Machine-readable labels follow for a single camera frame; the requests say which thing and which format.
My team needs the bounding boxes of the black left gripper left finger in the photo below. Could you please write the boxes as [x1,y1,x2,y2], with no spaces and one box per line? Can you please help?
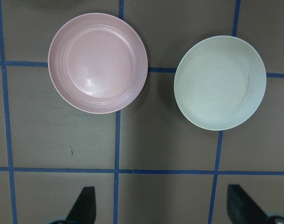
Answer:
[65,187,96,224]

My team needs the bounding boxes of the light green plate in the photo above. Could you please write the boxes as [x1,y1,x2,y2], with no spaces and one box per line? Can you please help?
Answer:
[174,35,267,131]

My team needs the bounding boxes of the pink plate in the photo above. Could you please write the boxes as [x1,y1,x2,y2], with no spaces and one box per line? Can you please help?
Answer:
[48,13,148,114]

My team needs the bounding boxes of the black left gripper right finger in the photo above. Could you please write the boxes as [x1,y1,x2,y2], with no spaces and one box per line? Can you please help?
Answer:
[227,184,271,224]

